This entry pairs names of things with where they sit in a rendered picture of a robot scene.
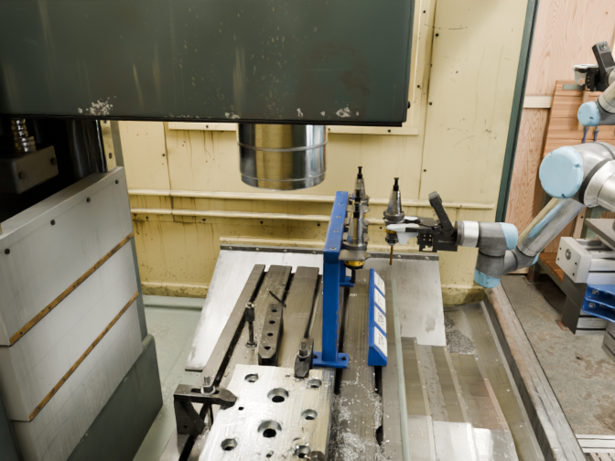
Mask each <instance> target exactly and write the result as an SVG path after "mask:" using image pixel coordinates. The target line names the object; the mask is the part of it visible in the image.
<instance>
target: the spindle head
mask: <svg viewBox="0 0 615 461"><path fill-rule="evenodd" d="M414 20H415V0H0V118H13V119H53V120H93V121H133V122H173V123H252V124H293V125H332V126H372V127H403V124H402V123H406V120H407V109H409V108H410V106H411V103H410V102H409V101H408V95H409V83H410V70H411V58H412V46H413V33H414Z"/></svg>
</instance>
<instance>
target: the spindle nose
mask: <svg viewBox="0 0 615 461"><path fill-rule="evenodd" d="M328 127H329V126H328V125H293V124H252V123H237V124H236V139H237V156H238V170H239V172H240V180H241V181H242V182H243V183H244V184H245V185H247V186H249V187H252V188H258V189H263V190H273V191H289V190H300V189H305V188H312V187H314V186H317V185H319V184H320V183H322V182H323V181H324V180H325V179H326V175H327V169H328Z"/></svg>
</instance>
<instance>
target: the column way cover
mask: <svg viewBox="0 0 615 461"><path fill-rule="evenodd" d="M1 227H2V232H3V234H2V235H0V388H1V392H2V394H3V398H4V401H5V407H6V410H7V414H8V417H9V420H13V424H14V427H15V430H16V436H17V440H18V442H19V446H20V449H21V453H22V456H23V459H24V461H66V460H67V458H68V457H69V455H70V454H71V452H72V451H73V449H74V448H75V446H76V445H77V444H78V442H79V441H80V440H81V438H82V437H83V436H84V434H85V433H86V431H87V430H88V428H89V427H90V425H91V424H92V422H93V421H94V419H95V418H96V416H97V415H98V414H99V412H100V411H101V409H102V408H103V406H104V405H105V404H106V403H107V401H108V400H109V398H110V397H111V395H112V394H113V392H114V391H115V389H116V388H117V386H118V385H119V383H120V382H121V381H122V379H123V378H124V376H125V375H126V373H127V372H128V371H129V370H130V369H131V367H132V366H133V364H134V363H135V361H136V360H137V358H138V357H139V355H140V354H141V352H142V351H143V345H142V339H141V332H140V326H139V320H138V314H137V307H136V301H135V300H136V298H137V297H138V291H137V284H136V278H135V266H134V259H133V253H132V246H131V239H132V238H133V236H134V233H133V229H132V221H131V215H130V209H129V202H128V196H127V189H126V183H125V176H124V167H123V166H117V167H116V169H115V170H113V171H111V172H110V173H103V172H99V173H92V174H90V175H88V176H87V177H85V178H83V179H81V180H79V181H77V182H76V183H74V184H72V185H70V186H68V187H66V188H64V189H62V190H61V191H59V192H57V193H56V194H54V195H52V196H50V197H48V198H46V199H44V200H42V201H40V202H39V203H37V204H36V205H34V206H32V207H30V208H28V209H25V210H24V211H22V212H20V213H18V214H16V215H15V216H14V217H12V218H10V219H8V220H5V221H4V222H2V223H1Z"/></svg>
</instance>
